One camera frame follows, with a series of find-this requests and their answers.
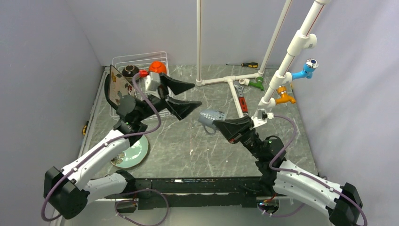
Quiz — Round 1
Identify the brown patterned bowl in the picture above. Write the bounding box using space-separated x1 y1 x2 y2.
122 65 140 83

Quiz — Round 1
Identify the teal square plate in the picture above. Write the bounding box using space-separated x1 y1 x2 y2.
104 73 111 102

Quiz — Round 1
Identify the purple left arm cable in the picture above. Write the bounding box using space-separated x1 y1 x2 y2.
40 73 170 226

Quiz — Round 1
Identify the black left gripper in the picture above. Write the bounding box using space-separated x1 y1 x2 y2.
136 73 201 121

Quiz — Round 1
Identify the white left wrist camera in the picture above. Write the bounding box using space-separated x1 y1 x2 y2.
139 70 161 92

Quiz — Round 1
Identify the light green round plate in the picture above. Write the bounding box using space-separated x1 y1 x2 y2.
110 135 149 169

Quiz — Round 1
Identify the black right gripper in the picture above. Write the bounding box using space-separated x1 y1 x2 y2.
213 115 264 160

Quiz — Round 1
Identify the beige floral square plate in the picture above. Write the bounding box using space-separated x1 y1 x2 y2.
108 65 135 105

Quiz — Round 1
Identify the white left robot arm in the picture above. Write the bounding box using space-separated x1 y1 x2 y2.
44 73 201 219

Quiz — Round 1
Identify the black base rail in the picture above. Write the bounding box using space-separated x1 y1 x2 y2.
107 176 280 213

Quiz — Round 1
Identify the black yellow screwdriver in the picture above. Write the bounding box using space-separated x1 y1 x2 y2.
226 62 258 68
82 121 89 135

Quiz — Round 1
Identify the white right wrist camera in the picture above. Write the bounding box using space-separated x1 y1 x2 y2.
251 109 274 128

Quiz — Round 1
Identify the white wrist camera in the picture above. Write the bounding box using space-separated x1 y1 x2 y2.
251 109 274 128
139 70 161 92

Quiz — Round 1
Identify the orange plastic bowl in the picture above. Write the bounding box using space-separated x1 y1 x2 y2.
148 61 167 74

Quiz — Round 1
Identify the red-handled adjustable wrench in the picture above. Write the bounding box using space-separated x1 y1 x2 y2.
233 81 248 116

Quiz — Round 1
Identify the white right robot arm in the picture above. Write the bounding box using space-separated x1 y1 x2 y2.
212 116 368 226

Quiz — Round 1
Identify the green plastic faucet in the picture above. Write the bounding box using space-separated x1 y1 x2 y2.
248 77 264 91

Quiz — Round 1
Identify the white wire dish rack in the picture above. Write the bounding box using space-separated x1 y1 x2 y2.
110 51 174 121

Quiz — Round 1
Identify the white PVC pipe frame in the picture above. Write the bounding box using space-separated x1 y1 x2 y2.
195 0 332 125

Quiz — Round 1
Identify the orange plastic faucet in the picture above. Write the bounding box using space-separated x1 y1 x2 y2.
275 86 296 105

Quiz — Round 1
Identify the blue plastic faucet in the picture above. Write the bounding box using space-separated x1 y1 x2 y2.
292 58 319 80

